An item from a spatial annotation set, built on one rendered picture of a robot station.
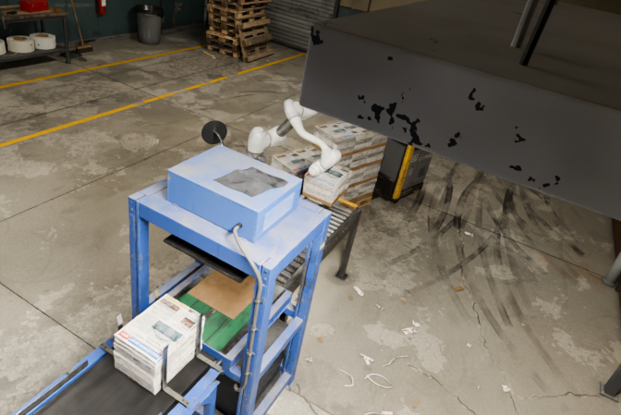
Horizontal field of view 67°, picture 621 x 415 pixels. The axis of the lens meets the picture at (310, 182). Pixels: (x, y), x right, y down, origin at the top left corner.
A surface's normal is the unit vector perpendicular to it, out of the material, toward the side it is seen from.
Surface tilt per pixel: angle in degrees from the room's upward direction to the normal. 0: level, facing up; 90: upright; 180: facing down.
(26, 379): 0
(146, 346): 0
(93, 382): 0
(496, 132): 90
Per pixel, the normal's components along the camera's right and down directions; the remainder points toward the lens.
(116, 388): 0.16, -0.86
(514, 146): -0.48, 0.37
